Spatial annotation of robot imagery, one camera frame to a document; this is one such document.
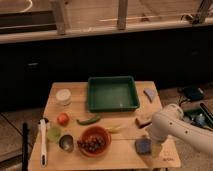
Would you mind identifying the green plastic tray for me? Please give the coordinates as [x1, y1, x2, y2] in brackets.
[87, 76, 140, 113]

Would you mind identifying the white handled brush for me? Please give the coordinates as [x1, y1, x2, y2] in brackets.
[40, 118, 47, 167]

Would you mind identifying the metal measuring cup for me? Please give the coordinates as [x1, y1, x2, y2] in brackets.
[59, 134, 74, 152]

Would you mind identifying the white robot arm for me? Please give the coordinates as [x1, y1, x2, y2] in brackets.
[146, 104, 213, 157]

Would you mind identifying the orange bowl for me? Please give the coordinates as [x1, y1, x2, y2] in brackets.
[77, 126, 111, 157]

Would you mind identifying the black pole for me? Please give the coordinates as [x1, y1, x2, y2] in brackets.
[22, 123, 28, 171]

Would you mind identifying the black power adapter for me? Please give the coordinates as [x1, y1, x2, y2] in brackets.
[183, 87, 204, 101]

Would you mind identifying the yellow green banana piece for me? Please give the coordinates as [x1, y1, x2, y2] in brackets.
[106, 126, 122, 134]

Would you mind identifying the green bin with items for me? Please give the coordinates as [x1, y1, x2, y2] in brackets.
[184, 103, 213, 131]

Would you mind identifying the green chili pepper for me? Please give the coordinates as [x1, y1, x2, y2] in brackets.
[76, 116, 101, 126]

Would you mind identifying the red tomato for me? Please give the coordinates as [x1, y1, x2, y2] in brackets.
[57, 113, 70, 126]

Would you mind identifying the dark grapes bunch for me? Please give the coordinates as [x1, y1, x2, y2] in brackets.
[77, 136, 105, 152]

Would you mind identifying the light green lettuce leaf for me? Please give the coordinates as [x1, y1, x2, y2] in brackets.
[47, 127, 61, 143]

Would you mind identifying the blue sponge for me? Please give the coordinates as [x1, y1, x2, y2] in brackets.
[135, 138, 151, 155]

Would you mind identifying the scrub brush with black base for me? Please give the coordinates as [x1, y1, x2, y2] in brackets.
[135, 115, 152, 129]

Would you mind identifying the white lidded jar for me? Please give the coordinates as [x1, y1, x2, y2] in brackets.
[55, 89, 71, 106]

